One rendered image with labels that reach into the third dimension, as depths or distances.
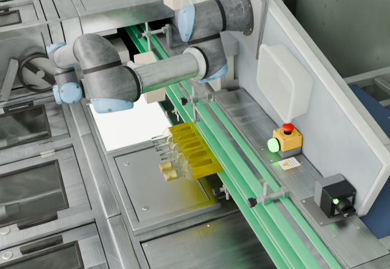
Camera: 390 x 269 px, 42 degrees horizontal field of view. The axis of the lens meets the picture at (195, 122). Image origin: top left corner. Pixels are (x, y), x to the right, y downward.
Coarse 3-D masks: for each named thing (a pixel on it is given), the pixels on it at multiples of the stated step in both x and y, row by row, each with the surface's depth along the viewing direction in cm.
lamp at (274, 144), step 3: (273, 138) 165; (276, 138) 164; (270, 141) 164; (273, 141) 163; (276, 141) 163; (279, 141) 163; (270, 144) 164; (273, 144) 163; (276, 144) 163; (279, 144) 163; (270, 147) 164; (273, 147) 163; (276, 147) 163; (279, 147) 163; (270, 150) 165; (273, 150) 164; (276, 150) 164; (279, 150) 164
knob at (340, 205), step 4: (344, 200) 139; (348, 200) 140; (340, 204) 139; (344, 204) 139; (348, 204) 138; (336, 208) 140; (340, 208) 139; (344, 208) 139; (348, 208) 139; (352, 208) 139; (340, 212) 139; (344, 212) 138; (348, 212) 138; (352, 212) 139
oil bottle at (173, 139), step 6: (180, 132) 200; (186, 132) 200; (192, 132) 200; (198, 132) 200; (168, 138) 198; (174, 138) 197; (180, 138) 197; (186, 138) 197; (192, 138) 198; (168, 144) 197
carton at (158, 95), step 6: (138, 54) 200; (144, 54) 201; (150, 54) 201; (138, 60) 198; (144, 60) 199; (150, 60) 199; (156, 60) 199; (156, 90) 196; (162, 90) 197; (144, 96) 202; (150, 96) 197; (156, 96) 199; (162, 96) 200; (150, 102) 200
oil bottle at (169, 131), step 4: (180, 124) 205; (184, 124) 205; (188, 124) 205; (192, 124) 205; (168, 128) 203; (172, 128) 203; (176, 128) 203; (180, 128) 203; (184, 128) 203; (188, 128) 203; (192, 128) 203; (164, 132) 202; (168, 132) 201; (172, 132) 201; (176, 132) 201; (164, 136) 202; (168, 136) 201; (164, 140) 202
